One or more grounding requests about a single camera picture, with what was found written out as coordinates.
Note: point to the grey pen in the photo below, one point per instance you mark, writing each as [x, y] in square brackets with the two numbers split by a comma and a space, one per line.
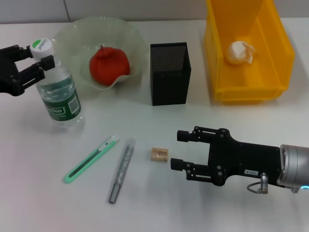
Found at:
[120, 169]

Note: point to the red-orange toy orange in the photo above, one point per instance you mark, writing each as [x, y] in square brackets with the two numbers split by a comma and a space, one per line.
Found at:
[108, 67]

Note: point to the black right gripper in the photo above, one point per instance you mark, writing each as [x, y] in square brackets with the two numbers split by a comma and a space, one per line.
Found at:
[241, 157]

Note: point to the clear green-label water bottle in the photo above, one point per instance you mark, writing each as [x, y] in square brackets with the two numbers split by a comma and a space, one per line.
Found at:
[60, 101]

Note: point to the white paper ball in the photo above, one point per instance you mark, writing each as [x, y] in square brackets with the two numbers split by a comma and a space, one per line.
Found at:
[237, 53]

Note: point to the wavy green glass fruit plate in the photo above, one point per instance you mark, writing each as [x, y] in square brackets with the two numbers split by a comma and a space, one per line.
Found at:
[120, 43]

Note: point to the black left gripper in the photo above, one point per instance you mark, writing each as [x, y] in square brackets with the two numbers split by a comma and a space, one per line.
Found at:
[8, 72]

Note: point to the green utility knife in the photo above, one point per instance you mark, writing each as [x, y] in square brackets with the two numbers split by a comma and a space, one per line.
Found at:
[84, 164]

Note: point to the yellow plastic bin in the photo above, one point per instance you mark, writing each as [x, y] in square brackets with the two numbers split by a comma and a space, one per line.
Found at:
[265, 79]

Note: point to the black mesh pen holder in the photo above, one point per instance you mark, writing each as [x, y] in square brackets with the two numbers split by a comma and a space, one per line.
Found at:
[169, 79]

